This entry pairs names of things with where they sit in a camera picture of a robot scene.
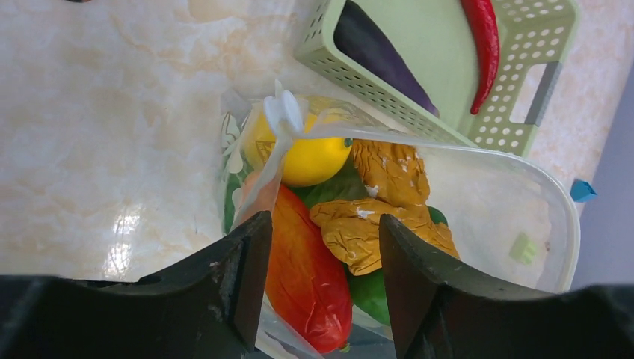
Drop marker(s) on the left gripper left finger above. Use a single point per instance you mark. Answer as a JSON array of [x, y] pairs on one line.
[[206, 305]]

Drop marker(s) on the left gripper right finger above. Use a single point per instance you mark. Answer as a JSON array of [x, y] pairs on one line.
[[441, 307]]

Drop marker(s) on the green toy bell pepper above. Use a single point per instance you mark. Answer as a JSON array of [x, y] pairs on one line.
[[371, 292]]

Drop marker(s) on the red orange toy pepper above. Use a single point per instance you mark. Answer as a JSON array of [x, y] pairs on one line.
[[308, 307]]

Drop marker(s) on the orange toy ginger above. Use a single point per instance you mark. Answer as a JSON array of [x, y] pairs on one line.
[[395, 180]]

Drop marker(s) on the clear zip top bag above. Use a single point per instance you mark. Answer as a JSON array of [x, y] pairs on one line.
[[487, 197]]

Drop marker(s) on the yellow toy lemon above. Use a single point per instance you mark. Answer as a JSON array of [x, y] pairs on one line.
[[308, 162]]

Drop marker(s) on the purple toy eggplant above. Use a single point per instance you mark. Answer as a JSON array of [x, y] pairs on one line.
[[357, 36]]

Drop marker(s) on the red toy chili pepper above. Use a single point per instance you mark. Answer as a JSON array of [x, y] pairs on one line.
[[481, 17]]

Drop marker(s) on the green toy cabbage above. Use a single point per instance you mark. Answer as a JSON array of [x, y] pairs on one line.
[[345, 185]]

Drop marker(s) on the small light green block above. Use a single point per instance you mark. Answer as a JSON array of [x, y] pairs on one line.
[[523, 250]]

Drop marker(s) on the blue toy block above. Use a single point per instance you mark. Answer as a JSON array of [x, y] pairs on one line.
[[582, 191]]

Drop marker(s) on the light green plastic basket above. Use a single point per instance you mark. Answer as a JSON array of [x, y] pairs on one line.
[[435, 41]]

